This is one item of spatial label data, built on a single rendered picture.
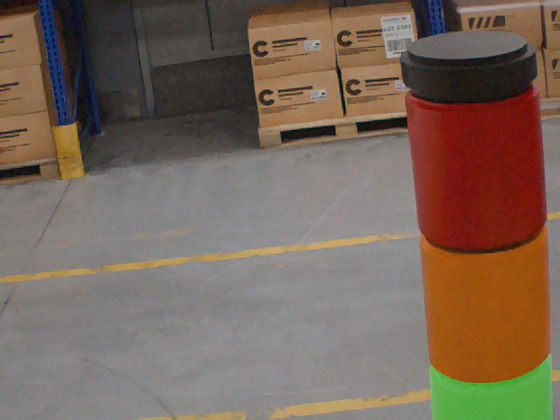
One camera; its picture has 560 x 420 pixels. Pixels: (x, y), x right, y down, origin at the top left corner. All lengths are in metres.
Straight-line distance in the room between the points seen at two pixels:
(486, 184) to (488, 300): 0.04
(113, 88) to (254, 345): 4.48
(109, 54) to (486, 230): 9.12
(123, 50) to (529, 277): 9.08
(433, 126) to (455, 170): 0.02
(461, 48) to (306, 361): 4.86
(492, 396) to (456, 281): 0.05
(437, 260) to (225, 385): 4.74
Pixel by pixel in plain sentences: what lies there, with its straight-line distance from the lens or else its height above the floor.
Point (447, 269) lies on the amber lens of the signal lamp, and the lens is 0.42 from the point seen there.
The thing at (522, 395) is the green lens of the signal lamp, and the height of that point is 2.21.
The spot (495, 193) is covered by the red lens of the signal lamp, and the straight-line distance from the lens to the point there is 0.40.
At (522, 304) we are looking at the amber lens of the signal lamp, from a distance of 0.42.
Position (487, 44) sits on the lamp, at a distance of 0.41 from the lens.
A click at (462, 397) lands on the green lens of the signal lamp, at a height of 2.21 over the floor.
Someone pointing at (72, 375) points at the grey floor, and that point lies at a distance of 5.48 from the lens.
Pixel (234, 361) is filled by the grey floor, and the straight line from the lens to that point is 5.34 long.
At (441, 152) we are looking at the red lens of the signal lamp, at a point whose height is 2.31.
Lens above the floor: 2.43
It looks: 20 degrees down
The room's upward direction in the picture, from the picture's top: 8 degrees counter-clockwise
